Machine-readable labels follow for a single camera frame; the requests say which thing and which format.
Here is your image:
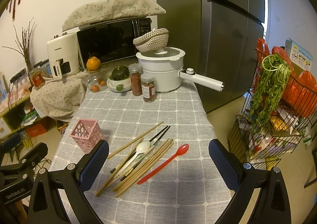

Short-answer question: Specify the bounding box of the tall red spice jar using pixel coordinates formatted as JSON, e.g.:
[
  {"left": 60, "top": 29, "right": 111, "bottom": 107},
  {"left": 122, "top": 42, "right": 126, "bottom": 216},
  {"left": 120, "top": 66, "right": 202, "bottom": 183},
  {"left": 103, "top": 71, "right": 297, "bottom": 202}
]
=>
[{"left": 128, "top": 63, "right": 142, "bottom": 96}]

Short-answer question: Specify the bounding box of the black wire rack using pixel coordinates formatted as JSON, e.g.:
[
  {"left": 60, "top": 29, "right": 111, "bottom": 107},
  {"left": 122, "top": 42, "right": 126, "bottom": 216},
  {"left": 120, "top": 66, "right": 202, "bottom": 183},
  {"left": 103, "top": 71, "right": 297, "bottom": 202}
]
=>
[{"left": 227, "top": 49, "right": 317, "bottom": 171}]

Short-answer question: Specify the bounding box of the clear glass jar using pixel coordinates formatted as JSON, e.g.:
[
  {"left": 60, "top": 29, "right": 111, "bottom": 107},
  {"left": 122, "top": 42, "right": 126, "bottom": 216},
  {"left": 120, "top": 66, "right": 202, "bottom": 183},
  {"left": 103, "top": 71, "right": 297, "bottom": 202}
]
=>
[{"left": 88, "top": 68, "right": 107, "bottom": 92}]

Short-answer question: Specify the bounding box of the black microwave oven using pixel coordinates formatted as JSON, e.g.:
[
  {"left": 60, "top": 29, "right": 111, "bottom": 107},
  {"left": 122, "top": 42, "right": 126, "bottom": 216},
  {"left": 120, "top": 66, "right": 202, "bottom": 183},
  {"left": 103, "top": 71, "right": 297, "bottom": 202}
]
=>
[{"left": 77, "top": 17, "right": 152, "bottom": 69}]

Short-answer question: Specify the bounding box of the dry twig bunch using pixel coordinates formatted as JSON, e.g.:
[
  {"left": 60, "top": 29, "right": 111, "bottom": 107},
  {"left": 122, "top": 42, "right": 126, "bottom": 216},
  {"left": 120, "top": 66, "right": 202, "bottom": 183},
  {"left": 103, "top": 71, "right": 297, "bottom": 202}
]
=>
[{"left": 3, "top": 18, "right": 35, "bottom": 73}]

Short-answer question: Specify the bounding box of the blue white cardboard box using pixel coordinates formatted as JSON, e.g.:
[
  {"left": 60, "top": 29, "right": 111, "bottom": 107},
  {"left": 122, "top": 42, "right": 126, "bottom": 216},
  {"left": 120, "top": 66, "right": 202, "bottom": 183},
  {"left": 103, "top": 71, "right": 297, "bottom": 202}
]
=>
[{"left": 285, "top": 39, "right": 314, "bottom": 71}]

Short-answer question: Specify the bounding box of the pink perforated utensil holder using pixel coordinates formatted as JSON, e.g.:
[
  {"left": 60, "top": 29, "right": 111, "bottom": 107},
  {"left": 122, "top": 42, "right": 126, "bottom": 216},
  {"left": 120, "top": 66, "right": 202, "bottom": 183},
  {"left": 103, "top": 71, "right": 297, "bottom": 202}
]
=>
[{"left": 69, "top": 119, "right": 104, "bottom": 154}]

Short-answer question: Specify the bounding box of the red chinese knot decoration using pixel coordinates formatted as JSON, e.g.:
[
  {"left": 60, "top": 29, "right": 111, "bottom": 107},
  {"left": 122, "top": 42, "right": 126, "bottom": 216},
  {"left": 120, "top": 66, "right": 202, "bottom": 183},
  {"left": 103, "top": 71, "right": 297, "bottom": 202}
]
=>
[{"left": 5, "top": 0, "right": 21, "bottom": 21}]

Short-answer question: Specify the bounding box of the green squash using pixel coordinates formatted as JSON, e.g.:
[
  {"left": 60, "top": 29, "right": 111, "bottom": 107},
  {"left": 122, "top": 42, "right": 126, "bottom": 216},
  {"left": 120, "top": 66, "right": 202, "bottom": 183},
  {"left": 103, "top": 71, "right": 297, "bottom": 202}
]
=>
[{"left": 111, "top": 66, "right": 130, "bottom": 81}]

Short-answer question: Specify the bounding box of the red labelled vase jar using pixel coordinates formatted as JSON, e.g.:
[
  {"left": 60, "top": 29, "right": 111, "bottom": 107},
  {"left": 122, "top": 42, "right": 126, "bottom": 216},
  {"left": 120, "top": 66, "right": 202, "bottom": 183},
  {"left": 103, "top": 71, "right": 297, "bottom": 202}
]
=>
[{"left": 29, "top": 67, "right": 45, "bottom": 90}]

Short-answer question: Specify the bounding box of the long bamboo chopstick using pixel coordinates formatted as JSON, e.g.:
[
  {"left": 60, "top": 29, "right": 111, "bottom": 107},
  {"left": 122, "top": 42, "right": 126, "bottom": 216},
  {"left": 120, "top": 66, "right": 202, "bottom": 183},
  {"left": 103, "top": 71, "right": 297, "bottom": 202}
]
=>
[{"left": 107, "top": 121, "right": 164, "bottom": 159}]

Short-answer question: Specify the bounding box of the short labelled spice jar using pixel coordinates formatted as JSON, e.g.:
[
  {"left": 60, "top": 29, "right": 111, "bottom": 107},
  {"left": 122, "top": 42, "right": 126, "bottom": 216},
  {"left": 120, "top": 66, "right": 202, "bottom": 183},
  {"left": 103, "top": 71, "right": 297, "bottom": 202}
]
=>
[{"left": 141, "top": 73, "right": 156, "bottom": 102}]

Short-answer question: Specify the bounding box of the dark grey refrigerator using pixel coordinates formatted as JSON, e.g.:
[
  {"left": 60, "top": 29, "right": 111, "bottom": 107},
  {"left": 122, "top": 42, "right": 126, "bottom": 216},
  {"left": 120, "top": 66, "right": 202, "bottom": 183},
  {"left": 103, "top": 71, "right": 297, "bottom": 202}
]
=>
[{"left": 156, "top": 0, "right": 265, "bottom": 112}]

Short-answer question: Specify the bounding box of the woven rope basket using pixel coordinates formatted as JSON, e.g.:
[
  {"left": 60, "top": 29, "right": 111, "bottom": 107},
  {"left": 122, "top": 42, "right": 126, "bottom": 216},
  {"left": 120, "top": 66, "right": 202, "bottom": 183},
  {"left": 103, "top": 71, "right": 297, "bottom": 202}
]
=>
[{"left": 133, "top": 28, "right": 169, "bottom": 52}]

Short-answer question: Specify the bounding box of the red plastic bag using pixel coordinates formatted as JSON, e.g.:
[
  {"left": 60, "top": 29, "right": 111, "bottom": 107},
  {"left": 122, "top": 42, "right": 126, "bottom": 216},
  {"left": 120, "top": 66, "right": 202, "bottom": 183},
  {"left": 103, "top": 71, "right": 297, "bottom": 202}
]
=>
[{"left": 253, "top": 38, "right": 316, "bottom": 117}]

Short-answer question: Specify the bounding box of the floral cloth cover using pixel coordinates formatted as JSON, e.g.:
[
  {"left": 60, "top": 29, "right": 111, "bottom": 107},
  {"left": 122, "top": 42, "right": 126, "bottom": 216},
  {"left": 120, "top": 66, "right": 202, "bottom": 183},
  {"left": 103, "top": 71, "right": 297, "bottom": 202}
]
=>
[{"left": 62, "top": 0, "right": 166, "bottom": 32}]

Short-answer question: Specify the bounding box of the orange citrus fruit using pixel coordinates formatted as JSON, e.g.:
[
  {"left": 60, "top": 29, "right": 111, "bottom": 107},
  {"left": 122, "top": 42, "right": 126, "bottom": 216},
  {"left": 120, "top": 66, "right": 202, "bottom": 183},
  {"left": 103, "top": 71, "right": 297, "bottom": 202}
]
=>
[{"left": 86, "top": 56, "right": 101, "bottom": 71}]

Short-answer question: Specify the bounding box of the black chopstick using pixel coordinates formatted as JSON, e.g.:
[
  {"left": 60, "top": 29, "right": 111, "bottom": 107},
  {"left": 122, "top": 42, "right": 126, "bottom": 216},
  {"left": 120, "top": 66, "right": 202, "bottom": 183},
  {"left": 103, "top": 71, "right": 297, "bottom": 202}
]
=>
[
  {"left": 120, "top": 126, "right": 170, "bottom": 181},
  {"left": 124, "top": 126, "right": 170, "bottom": 167}
]

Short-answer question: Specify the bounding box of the green leafy vegetable bunch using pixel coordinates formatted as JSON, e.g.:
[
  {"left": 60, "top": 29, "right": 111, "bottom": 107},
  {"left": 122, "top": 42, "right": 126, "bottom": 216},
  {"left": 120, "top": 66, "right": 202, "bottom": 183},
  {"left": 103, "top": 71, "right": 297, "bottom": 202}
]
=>
[{"left": 250, "top": 54, "right": 291, "bottom": 134}]

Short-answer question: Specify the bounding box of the white electric cooking pot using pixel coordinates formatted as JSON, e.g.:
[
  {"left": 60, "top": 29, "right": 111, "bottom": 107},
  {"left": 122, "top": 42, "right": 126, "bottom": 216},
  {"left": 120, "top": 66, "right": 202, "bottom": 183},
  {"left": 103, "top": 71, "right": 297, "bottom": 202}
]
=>
[{"left": 136, "top": 47, "right": 223, "bottom": 92}]

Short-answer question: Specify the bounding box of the floral cloth draped cabinet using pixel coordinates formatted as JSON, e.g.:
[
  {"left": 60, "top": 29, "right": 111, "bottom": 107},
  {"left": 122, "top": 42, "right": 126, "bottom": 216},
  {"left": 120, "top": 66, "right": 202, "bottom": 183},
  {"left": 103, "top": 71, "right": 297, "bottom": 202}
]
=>
[{"left": 30, "top": 71, "right": 90, "bottom": 122}]

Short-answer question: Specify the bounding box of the wooden shelf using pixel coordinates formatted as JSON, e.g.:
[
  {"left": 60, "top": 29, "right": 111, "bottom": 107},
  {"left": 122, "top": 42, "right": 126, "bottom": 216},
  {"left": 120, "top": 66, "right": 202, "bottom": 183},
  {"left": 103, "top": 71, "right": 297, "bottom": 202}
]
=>
[{"left": 0, "top": 70, "right": 50, "bottom": 140}]

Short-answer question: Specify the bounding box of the grey checked tablecloth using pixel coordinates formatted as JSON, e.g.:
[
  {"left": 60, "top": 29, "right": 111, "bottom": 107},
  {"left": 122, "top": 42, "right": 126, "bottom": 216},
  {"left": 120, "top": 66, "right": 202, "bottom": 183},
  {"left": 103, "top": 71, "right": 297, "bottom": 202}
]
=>
[{"left": 51, "top": 82, "right": 230, "bottom": 223}]

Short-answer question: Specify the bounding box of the white plastic spoon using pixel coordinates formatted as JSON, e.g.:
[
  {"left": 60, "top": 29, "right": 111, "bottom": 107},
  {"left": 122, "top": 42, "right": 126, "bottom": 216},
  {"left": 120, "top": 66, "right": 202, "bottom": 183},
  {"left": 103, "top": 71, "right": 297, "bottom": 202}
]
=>
[{"left": 114, "top": 140, "right": 151, "bottom": 178}]

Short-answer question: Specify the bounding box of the red plastic spoon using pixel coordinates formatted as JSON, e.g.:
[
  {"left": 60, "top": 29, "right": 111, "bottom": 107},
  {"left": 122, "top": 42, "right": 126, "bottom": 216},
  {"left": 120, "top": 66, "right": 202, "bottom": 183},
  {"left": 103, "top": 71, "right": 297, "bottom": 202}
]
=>
[{"left": 137, "top": 144, "right": 189, "bottom": 185}]

